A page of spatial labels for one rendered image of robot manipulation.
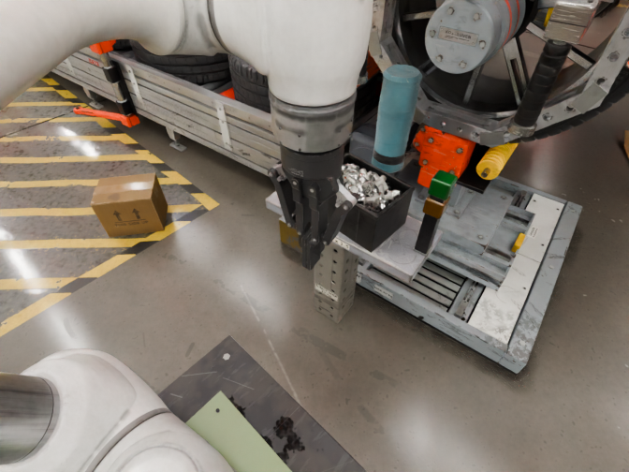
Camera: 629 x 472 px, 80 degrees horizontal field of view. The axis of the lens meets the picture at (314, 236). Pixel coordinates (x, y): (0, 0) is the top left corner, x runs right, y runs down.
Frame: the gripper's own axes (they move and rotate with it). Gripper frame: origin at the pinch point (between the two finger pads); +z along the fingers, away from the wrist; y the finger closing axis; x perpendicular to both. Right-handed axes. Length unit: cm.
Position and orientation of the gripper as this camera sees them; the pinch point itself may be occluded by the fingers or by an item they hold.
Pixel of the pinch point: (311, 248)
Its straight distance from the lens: 57.6
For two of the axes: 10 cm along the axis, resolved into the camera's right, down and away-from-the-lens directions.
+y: 8.4, 4.1, -3.6
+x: 5.5, -6.2, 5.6
